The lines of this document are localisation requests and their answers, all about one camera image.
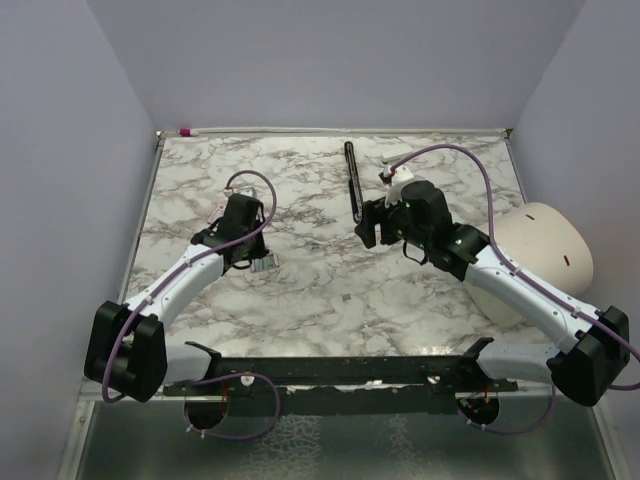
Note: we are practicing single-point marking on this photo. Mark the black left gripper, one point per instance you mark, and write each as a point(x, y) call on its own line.
point(260, 250)

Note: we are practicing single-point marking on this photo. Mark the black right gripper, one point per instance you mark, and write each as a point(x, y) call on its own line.
point(373, 214)

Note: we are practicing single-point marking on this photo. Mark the staple box tray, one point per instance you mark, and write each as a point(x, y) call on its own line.
point(266, 263)

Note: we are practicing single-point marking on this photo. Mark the white stapler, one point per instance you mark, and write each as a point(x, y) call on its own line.
point(391, 159)

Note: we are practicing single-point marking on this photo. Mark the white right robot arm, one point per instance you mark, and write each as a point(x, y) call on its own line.
point(589, 347)

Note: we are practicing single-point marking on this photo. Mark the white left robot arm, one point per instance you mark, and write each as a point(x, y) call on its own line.
point(127, 350)

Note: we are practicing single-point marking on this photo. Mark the red white staple box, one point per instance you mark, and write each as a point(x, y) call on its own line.
point(217, 214)

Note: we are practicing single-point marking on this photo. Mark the pink capped white tube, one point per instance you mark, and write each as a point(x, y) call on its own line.
point(188, 132)

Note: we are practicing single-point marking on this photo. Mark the large white paper roll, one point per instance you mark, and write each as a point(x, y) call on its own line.
point(542, 240)

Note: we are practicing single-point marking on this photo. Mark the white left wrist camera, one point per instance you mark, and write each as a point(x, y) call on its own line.
point(248, 191)

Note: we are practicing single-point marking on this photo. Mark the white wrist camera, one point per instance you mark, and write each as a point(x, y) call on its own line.
point(396, 180)
point(248, 191)

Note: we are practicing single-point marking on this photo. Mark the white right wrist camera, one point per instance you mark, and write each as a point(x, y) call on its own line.
point(396, 180)

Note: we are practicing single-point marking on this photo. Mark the aluminium frame rail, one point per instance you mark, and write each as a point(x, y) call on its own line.
point(419, 417)

